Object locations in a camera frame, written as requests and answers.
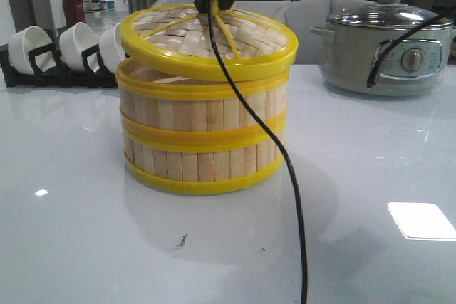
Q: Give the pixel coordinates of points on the black dish rack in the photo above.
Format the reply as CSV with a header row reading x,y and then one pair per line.
x,y
94,74

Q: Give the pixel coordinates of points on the white bowl far left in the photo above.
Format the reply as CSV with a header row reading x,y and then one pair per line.
x,y
21,43

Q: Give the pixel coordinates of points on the woven bamboo steamer lid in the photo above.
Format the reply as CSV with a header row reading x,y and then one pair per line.
x,y
178,40

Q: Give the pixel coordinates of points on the bamboo steamer basket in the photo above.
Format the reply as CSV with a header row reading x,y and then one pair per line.
x,y
172,109
201,173

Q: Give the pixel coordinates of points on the grey chair right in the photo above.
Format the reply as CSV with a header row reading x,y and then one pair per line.
x,y
301,15

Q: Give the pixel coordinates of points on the glass pot lid with knob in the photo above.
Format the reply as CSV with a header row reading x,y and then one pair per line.
x,y
383,14

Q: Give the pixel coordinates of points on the white bowl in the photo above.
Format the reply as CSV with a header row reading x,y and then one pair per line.
x,y
21,43
111,49
73,42

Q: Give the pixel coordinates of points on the grey-green electric cooking pot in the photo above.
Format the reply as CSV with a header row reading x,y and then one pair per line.
x,y
414,67

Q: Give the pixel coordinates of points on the red bin background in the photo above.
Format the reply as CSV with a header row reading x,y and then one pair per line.
x,y
73,11

